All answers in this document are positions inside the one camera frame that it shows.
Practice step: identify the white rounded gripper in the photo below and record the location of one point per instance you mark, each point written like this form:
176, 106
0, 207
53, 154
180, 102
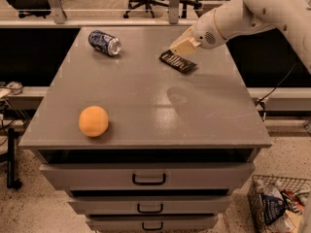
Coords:
204, 33

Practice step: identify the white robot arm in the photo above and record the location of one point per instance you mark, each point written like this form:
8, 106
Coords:
247, 17

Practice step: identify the black office chair centre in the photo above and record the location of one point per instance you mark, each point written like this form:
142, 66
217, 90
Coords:
176, 8

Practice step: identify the blue soda can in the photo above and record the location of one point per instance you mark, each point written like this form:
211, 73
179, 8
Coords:
105, 42

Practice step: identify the grey drawer cabinet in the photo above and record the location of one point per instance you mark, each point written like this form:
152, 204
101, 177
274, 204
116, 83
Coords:
156, 115

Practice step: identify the orange fruit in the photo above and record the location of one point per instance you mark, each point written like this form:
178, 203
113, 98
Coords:
93, 121

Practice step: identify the top grey drawer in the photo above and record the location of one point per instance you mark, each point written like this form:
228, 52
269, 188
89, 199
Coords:
152, 176

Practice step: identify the grey drawer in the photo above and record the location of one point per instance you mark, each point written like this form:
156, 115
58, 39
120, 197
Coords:
150, 205
150, 223
152, 176

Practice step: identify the bottom grey drawer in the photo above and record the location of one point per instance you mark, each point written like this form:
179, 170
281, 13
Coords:
150, 223

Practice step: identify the blue white snack bag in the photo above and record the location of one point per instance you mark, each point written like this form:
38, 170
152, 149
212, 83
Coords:
273, 204

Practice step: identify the middle grey drawer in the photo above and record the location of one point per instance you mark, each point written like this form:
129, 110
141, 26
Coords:
150, 205

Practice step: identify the red snack bag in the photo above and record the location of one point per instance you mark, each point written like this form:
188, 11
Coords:
292, 202

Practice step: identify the yellow snack bag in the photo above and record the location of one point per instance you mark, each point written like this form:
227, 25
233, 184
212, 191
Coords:
293, 221

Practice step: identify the black metal stand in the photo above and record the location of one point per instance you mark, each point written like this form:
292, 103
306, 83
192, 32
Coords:
12, 181

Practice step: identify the wire basket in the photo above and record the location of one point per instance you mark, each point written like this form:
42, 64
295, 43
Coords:
300, 188

